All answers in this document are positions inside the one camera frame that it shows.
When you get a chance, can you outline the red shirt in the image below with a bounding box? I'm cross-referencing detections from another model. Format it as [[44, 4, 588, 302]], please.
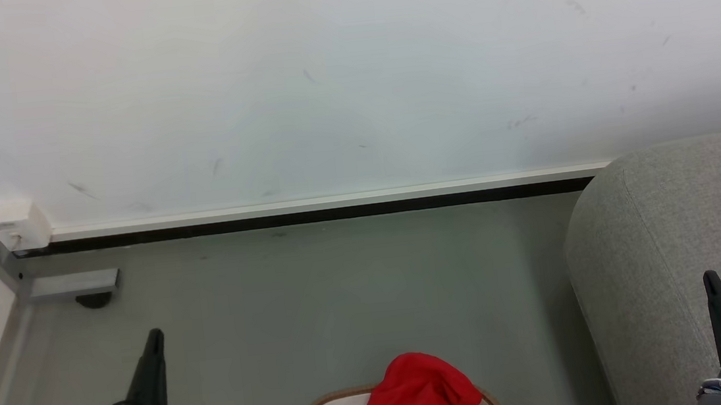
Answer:
[[352, 346, 485, 405]]

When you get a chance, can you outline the grey fabric sofa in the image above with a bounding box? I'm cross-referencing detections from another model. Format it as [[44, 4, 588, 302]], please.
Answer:
[[554, 132, 721, 405]]

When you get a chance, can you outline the black round foot pad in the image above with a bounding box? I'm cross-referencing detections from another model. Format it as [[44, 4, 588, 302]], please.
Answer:
[[74, 291, 115, 312]]

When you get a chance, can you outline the white plastic corner box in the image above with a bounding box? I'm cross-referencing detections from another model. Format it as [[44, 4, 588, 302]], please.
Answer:
[[0, 193, 55, 255]]

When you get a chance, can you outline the grey metal foot bracket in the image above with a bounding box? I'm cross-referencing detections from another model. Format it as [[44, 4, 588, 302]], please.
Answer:
[[27, 267, 122, 303]]

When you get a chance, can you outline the white wall trim rail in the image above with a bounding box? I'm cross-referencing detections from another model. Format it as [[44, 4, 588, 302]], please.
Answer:
[[47, 161, 616, 242]]

